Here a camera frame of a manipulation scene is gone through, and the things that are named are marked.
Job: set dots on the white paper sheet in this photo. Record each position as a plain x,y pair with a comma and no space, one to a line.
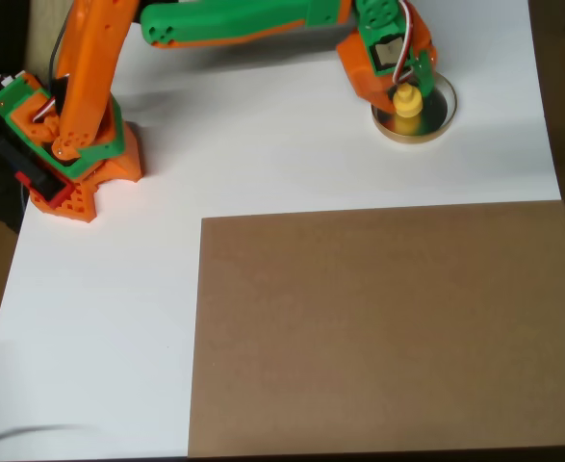
263,144

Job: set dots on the round dish with gold rim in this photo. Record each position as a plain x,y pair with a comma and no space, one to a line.
438,120

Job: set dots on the small yellow plastic piece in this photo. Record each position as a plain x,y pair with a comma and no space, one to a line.
407,103

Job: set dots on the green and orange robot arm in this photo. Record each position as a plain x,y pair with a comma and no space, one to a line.
89,72

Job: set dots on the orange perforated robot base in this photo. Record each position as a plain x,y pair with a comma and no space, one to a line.
123,159

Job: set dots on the brown fibreboard panel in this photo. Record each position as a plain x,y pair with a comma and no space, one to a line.
383,327

